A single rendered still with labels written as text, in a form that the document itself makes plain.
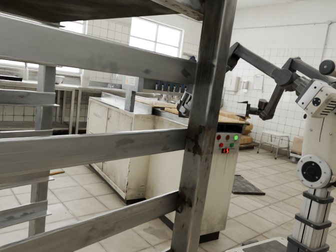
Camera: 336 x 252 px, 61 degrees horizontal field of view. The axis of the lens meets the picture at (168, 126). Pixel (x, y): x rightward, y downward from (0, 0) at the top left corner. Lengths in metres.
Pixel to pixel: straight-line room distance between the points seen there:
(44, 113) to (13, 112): 4.42
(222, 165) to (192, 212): 1.66
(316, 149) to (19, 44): 1.35
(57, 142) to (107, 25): 5.43
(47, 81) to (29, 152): 0.48
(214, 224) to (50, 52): 2.05
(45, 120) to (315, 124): 1.14
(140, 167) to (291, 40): 4.60
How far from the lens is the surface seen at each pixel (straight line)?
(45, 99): 0.72
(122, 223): 0.35
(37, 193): 0.78
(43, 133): 0.74
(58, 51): 0.26
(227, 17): 0.39
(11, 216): 0.78
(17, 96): 0.70
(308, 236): 1.61
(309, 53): 6.12
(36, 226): 0.82
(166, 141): 0.36
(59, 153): 0.27
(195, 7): 0.38
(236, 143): 2.05
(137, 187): 2.56
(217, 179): 2.06
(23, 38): 0.24
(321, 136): 1.44
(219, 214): 2.22
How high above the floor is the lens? 1.12
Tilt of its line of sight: 9 degrees down
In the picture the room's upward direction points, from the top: 8 degrees clockwise
